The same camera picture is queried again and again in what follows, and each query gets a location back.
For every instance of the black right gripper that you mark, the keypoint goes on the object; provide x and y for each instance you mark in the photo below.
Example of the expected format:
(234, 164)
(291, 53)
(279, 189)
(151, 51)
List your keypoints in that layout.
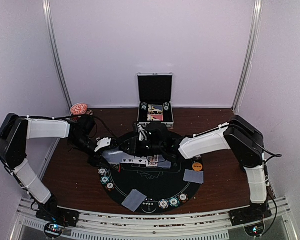
(133, 148)

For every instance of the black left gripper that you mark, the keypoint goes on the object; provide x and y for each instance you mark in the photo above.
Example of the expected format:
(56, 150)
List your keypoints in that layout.
(95, 160)

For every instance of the blue white chips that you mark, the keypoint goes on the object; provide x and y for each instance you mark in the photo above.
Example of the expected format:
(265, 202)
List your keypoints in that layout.
(102, 171)
(198, 157)
(163, 204)

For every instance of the grey blue card deck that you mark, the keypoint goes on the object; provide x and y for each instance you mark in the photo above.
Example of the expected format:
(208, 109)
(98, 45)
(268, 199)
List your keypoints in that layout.
(113, 157)

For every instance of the face-up king card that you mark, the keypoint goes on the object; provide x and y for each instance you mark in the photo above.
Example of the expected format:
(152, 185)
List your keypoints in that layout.
(152, 161)

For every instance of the face-up clubs card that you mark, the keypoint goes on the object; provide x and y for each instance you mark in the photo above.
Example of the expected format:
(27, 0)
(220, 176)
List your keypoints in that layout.
(140, 160)
(127, 159)

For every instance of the green chips seat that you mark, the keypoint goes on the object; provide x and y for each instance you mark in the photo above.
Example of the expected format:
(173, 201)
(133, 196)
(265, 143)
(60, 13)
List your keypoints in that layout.
(174, 202)
(104, 179)

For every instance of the red black triangle marker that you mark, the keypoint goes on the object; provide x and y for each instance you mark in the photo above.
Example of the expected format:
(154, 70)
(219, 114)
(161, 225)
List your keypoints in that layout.
(119, 167)

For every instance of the orange chips seat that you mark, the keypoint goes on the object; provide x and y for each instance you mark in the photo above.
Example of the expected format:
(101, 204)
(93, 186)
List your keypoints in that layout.
(110, 186)
(183, 198)

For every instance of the orange big blind button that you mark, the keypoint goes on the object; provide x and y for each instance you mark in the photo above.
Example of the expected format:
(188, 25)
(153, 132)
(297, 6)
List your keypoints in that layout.
(197, 166)

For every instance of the blue card seat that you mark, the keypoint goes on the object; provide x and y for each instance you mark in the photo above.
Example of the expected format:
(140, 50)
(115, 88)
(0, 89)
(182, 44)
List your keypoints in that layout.
(193, 176)
(133, 200)

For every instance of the blue card front seat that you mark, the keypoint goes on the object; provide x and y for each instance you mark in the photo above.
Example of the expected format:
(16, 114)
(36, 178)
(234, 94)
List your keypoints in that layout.
(133, 200)

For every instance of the blue white chips front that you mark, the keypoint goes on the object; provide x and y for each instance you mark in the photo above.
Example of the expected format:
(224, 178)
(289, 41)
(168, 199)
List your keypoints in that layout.
(163, 204)

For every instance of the orange chips front seat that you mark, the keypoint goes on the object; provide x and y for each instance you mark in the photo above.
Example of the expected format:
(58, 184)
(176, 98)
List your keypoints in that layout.
(183, 198)

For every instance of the green chips front seat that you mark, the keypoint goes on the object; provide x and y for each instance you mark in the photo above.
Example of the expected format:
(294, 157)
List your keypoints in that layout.
(174, 202)

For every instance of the clear round dealer button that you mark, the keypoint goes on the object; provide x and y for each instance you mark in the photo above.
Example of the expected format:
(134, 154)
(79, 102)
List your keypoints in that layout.
(149, 206)

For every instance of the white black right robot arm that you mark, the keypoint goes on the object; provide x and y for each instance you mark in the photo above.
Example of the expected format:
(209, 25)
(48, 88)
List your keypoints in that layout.
(236, 135)

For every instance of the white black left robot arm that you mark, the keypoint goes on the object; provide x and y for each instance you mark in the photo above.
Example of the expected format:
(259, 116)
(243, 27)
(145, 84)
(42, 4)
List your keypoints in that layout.
(16, 131)

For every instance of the red card box in case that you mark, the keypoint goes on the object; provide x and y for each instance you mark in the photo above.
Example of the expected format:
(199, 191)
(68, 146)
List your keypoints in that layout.
(155, 117)

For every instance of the blue card box in case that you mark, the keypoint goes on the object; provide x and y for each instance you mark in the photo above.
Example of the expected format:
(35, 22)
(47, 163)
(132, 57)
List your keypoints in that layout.
(155, 109)

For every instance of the round black poker mat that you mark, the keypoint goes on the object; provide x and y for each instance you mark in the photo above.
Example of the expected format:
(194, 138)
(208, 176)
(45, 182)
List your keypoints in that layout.
(154, 182)

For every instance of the left chip stack in case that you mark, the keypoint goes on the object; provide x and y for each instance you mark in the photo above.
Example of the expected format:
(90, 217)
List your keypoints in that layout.
(144, 106)

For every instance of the chip stack in case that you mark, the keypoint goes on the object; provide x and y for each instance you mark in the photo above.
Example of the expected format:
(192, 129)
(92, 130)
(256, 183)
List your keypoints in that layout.
(144, 106)
(166, 106)

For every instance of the right chip stack in case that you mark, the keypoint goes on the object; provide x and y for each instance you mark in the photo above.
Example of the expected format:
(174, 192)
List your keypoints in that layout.
(166, 106)

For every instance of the red floral plate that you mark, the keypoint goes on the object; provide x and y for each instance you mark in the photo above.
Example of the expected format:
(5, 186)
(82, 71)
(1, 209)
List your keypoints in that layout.
(90, 112)

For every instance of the aluminium poker case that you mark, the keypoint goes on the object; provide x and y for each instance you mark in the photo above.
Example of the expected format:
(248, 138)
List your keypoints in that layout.
(155, 89)

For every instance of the red white patterned bowl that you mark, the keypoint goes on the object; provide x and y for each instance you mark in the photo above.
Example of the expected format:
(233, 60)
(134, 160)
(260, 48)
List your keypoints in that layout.
(79, 109)

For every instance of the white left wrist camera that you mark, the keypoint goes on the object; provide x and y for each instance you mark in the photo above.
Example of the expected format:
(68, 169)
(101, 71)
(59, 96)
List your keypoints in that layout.
(102, 143)

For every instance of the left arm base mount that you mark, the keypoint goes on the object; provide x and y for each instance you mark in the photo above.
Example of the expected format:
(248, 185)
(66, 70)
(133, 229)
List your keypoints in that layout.
(51, 212)

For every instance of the aluminium front rail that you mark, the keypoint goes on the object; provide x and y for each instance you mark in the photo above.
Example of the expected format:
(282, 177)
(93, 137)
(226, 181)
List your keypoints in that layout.
(213, 225)

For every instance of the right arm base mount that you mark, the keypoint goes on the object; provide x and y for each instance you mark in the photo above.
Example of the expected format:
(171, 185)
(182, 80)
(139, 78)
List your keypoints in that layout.
(252, 213)

